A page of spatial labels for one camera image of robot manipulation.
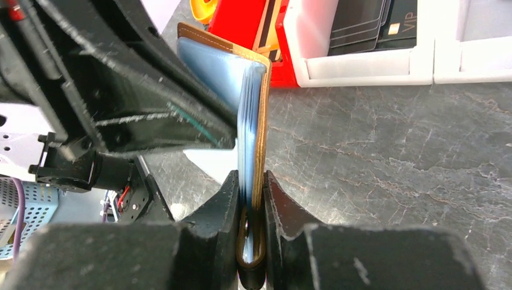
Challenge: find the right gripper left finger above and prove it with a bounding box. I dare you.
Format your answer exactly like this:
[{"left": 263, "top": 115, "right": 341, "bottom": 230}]
[{"left": 1, "top": 171, "right": 239, "bottom": 289}]

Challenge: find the white divided plastic bin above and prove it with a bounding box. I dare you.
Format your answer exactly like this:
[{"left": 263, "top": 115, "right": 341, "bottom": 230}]
[{"left": 284, "top": 1, "right": 511, "bottom": 88}]

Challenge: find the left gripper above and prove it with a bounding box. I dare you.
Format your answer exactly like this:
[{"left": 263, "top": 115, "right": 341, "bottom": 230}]
[{"left": 1, "top": 1, "right": 108, "bottom": 160}]

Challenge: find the black wallet in bin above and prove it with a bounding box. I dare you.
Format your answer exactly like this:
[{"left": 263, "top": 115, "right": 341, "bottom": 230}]
[{"left": 327, "top": 0, "right": 418, "bottom": 56}]

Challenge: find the orange letter e toy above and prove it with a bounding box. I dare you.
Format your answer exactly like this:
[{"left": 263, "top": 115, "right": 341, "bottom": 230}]
[{"left": 189, "top": 0, "right": 218, "bottom": 25}]

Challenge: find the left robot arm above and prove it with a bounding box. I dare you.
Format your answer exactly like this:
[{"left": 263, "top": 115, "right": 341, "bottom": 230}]
[{"left": 1, "top": 1, "right": 237, "bottom": 192}]

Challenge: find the brown leather card holder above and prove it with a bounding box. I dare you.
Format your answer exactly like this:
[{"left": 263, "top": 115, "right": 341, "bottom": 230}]
[{"left": 177, "top": 22, "right": 272, "bottom": 289}]

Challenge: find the blue perforated metal box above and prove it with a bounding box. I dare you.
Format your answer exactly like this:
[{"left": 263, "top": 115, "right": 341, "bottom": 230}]
[{"left": 1, "top": 178, "right": 59, "bottom": 260}]

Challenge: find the red plastic bin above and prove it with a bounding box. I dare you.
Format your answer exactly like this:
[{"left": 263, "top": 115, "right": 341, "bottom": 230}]
[{"left": 208, "top": 0, "right": 299, "bottom": 88}]

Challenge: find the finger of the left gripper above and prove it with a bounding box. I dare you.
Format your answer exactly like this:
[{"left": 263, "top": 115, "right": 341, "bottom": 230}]
[{"left": 36, "top": 1, "right": 236, "bottom": 154}]

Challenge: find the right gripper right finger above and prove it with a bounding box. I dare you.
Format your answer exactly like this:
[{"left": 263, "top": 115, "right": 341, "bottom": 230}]
[{"left": 263, "top": 172, "right": 485, "bottom": 289}]

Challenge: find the gold card in red bin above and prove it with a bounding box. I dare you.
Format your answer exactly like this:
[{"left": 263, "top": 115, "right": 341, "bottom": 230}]
[{"left": 252, "top": 0, "right": 282, "bottom": 62}]

